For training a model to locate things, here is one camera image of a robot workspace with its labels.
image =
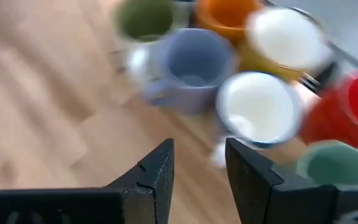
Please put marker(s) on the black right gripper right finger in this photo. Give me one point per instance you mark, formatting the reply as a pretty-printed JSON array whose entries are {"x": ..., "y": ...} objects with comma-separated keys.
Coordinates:
[{"x": 266, "y": 202}]

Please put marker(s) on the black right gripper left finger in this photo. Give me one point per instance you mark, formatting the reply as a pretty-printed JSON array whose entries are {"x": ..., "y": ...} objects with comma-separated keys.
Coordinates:
[{"x": 120, "y": 205}]

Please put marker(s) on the sage green mug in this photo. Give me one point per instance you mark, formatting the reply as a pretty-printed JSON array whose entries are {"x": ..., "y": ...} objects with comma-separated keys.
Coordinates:
[{"x": 337, "y": 165}]

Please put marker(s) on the white mug blue rim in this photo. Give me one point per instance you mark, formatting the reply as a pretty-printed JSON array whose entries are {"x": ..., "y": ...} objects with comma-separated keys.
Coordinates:
[{"x": 256, "y": 105}]

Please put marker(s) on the lavender grey mug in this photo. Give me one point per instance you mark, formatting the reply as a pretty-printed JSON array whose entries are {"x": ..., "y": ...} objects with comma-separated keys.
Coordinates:
[{"x": 197, "y": 56}]

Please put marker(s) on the white mug olive green interior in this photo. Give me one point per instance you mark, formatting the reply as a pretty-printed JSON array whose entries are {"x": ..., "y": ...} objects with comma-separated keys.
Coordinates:
[{"x": 145, "y": 18}]

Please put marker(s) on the orange mug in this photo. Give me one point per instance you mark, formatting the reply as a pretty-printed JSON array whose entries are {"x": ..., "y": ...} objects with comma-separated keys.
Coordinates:
[{"x": 225, "y": 12}]

